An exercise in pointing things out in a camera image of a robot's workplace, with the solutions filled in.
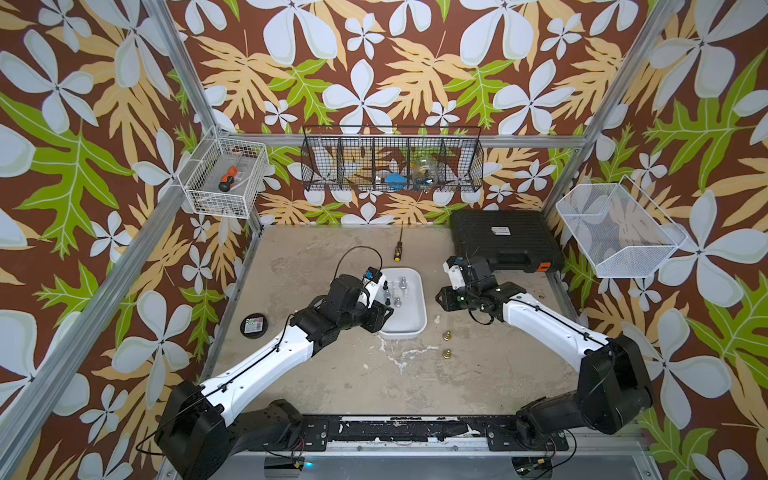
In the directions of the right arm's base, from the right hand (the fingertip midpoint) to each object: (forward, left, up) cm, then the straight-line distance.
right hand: (439, 294), depth 88 cm
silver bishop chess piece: (+10, +10, -9) cm, 17 cm away
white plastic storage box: (+7, +9, -9) cm, 14 cm away
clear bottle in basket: (+32, +3, +22) cm, 39 cm away
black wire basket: (+41, +13, +20) cm, 48 cm away
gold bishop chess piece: (-9, -3, -10) cm, 14 cm away
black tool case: (+26, -30, -5) cm, 40 cm away
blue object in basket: (+32, +12, +17) cm, 38 cm away
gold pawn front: (-14, -2, -10) cm, 18 cm away
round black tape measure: (-6, +57, -9) cm, 58 cm away
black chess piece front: (+4, +15, -11) cm, 19 cm away
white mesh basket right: (+9, -49, +16) cm, 52 cm away
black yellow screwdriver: (+29, +10, -11) cm, 33 cm away
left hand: (-7, +15, +6) cm, 18 cm away
